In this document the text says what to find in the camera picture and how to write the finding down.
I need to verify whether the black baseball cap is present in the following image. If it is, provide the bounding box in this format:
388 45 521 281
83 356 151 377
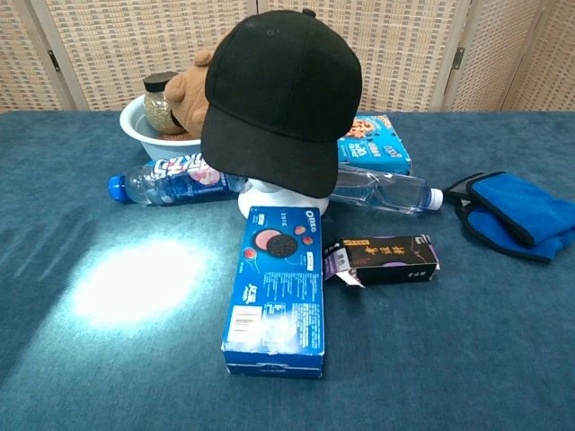
199 7 364 199

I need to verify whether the white foam mannequin head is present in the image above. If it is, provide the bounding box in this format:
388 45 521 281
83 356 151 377
236 176 332 217

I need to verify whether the blue Oreo cookie box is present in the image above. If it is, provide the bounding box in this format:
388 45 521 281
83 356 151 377
220 205 325 380

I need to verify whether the clear white-capped water bottle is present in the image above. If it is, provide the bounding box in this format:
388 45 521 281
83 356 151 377
329 163 445 217

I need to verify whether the blue chocolate chip cookie box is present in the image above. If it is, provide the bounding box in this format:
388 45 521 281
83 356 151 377
336 114 413 177

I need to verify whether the black and purple carton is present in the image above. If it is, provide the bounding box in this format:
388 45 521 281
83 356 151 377
323 233 441 290

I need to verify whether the blue-capped labelled drink bottle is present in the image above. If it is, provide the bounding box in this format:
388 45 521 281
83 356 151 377
107 154 249 208

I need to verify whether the brown teddy bear plush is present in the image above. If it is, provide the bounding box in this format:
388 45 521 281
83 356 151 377
164 48 217 139

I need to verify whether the glass jar with black lid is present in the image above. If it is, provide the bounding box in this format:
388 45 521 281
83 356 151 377
142 71 183 136

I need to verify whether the white plastic basin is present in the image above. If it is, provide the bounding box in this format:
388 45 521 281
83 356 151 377
119 94 204 162

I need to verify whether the blue velvet tablecloth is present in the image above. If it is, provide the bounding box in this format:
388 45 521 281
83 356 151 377
0 110 575 431

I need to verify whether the blue cloth with black trim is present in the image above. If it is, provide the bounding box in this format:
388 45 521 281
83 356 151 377
442 170 575 265

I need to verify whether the woven folding screen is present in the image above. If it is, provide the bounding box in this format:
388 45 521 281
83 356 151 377
0 0 575 113

